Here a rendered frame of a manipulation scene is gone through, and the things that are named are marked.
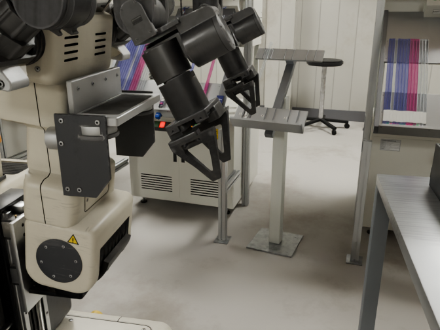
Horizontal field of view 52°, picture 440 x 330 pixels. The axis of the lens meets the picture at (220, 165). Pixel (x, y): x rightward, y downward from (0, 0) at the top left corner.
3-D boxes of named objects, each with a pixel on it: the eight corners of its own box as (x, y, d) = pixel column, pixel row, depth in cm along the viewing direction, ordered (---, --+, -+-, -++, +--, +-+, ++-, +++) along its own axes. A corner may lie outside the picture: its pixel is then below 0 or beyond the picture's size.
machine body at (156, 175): (233, 218, 277) (234, 120, 257) (131, 203, 297) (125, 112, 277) (257, 181, 336) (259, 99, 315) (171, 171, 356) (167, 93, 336)
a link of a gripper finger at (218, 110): (247, 148, 74) (222, 97, 72) (241, 162, 67) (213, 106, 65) (211, 164, 76) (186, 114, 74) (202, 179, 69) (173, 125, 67)
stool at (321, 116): (350, 124, 505) (357, 57, 481) (347, 137, 453) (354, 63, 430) (296, 119, 524) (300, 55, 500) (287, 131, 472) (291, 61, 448)
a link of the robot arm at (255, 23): (202, 8, 108) (194, 8, 100) (245, -16, 105) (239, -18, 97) (224, 54, 111) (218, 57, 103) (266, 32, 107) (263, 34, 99)
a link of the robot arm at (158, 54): (146, 48, 68) (132, 50, 63) (184, 26, 66) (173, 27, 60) (167, 89, 69) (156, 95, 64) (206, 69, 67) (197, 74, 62)
